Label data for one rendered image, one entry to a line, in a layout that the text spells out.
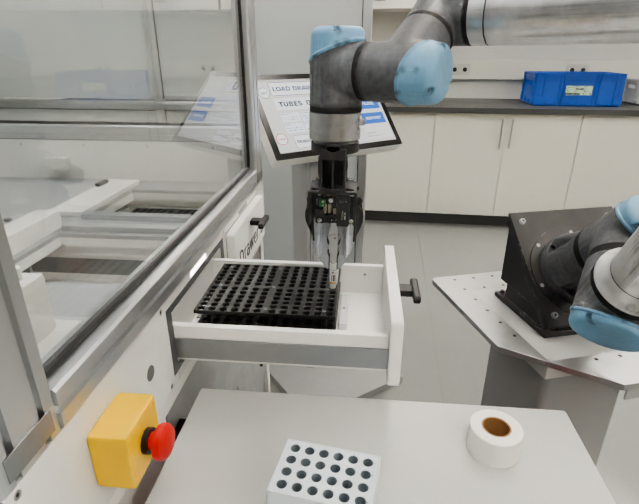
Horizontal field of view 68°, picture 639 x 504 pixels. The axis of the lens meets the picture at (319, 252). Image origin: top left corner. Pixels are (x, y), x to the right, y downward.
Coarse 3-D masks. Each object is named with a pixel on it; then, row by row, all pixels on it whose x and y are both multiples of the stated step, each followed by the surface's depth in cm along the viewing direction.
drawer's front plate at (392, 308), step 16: (384, 256) 90; (384, 272) 88; (384, 288) 86; (384, 304) 84; (400, 304) 70; (384, 320) 82; (400, 320) 66; (400, 336) 66; (400, 352) 67; (400, 368) 68
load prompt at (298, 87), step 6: (270, 84) 154; (276, 84) 156; (282, 84) 157; (288, 84) 158; (294, 84) 159; (300, 84) 160; (306, 84) 161; (270, 90) 154; (276, 90) 155; (282, 90) 156; (288, 90) 157; (294, 90) 158; (300, 90) 159; (306, 90) 160
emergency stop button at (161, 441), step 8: (160, 424) 52; (168, 424) 53; (152, 432) 52; (160, 432) 51; (168, 432) 52; (152, 440) 51; (160, 440) 51; (168, 440) 52; (152, 448) 50; (160, 448) 51; (168, 448) 52; (152, 456) 51; (160, 456) 51; (168, 456) 52
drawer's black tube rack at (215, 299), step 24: (240, 264) 90; (216, 288) 81; (240, 288) 81; (264, 288) 81; (288, 288) 81; (312, 288) 81; (216, 312) 74; (240, 312) 73; (264, 312) 73; (288, 312) 73; (312, 312) 73; (336, 312) 79
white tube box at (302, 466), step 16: (288, 448) 62; (304, 448) 62; (320, 448) 62; (336, 448) 61; (288, 464) 59; (304, 464) 60; (320, 464) 60; (336, 464) 59; (352, 464) 59; (368, 464) 60; (272, 480) 57; (288, 480) 57; (304, 480) 57; (320, 480) 58; (336, 480) 57; (352, 480) 57; (368, 480) 57; (272, 496) 56; (288, 496) 55; (304, 496) 55; (320, 496) 55; (336, 496) 55; (352, 496) 55; (368, 496) 55
